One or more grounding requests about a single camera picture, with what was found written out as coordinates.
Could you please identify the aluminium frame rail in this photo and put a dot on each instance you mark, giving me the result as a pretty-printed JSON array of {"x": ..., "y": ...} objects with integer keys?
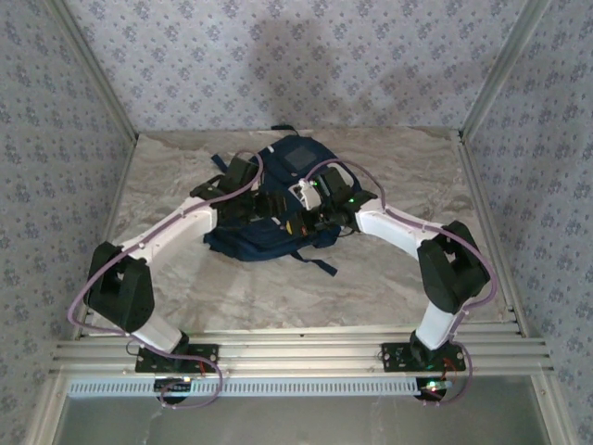
[{"x": 301, "y": 352}]

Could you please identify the navy blue backpack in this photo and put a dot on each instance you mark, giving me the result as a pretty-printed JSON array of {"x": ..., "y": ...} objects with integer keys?
[{"x": 259, "y": 241}]

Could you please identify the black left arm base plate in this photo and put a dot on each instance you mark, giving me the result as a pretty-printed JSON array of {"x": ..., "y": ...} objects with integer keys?
[{"x": 208, "y": 359}]

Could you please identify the aluminium side rail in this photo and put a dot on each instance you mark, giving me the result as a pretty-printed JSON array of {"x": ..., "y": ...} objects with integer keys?
[
  {"x": 109, "y": 222},
  {"x": 478, "y": 185}
]

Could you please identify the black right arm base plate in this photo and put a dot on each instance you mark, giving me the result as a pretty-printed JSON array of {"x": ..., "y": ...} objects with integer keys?
[{"x": 391, "y": 359}]

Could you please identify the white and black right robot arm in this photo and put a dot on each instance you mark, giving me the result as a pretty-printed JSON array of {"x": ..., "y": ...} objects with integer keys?
[{"x": 454, "y": 269}]

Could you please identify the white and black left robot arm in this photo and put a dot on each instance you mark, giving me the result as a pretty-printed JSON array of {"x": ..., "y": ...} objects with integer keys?
[{"x": 122, "y": 292}]

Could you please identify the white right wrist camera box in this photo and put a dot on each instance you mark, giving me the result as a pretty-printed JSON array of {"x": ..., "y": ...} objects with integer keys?
[{"x": 306, "y": 194}]

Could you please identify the aluminium corner post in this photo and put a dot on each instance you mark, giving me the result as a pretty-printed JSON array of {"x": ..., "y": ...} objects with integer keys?
[
  {"x": 502, "y": 69},
  {"x": 99, "y": 79}
]

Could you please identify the black controller board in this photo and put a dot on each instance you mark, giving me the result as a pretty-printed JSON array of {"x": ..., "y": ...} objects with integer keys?
[
  {"x": 173, "y": 388},
  {"x": 433, "y": 389}
]

